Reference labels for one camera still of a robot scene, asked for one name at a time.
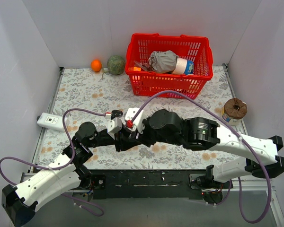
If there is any black earbud charging case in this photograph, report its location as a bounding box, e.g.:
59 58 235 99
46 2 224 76
111 110 123 118

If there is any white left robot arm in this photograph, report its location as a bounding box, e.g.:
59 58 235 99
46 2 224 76
2 118 140 227

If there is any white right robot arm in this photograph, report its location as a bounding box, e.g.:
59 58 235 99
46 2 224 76
125 109 284 188

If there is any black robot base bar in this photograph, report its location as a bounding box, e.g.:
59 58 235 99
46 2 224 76
71 169 224 204

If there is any red plastic shopping basket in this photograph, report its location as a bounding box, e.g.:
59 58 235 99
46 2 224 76
125 34 213 99

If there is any pink blue cup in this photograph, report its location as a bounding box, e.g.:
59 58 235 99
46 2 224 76
172 58 195 75

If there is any grey crumpled bag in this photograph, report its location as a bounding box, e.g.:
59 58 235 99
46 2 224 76
148 50 179 73

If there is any green melon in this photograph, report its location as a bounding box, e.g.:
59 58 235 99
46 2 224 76
107 55 125 75

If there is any white rectangular device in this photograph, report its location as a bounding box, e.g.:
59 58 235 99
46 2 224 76
37 113 70 132

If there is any orange fruit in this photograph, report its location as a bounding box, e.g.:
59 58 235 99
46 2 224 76
90 59 102 72

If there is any jar with brown lid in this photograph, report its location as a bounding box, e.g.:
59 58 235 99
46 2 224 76
221 98 248 126

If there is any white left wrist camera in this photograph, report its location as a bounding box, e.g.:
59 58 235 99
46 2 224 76
105 112 122 139

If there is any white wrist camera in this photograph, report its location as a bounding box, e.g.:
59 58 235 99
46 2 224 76
105 112 122 139
124 107 145 131

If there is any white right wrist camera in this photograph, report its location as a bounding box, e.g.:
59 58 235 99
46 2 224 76
124 107 145 131

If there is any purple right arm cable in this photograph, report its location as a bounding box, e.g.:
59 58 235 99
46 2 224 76
132 90 273 224

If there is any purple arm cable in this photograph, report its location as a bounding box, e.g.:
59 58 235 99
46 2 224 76
0 108 112 217
132 90 273 224

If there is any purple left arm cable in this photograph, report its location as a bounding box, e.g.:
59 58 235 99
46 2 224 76
0 108 112 217

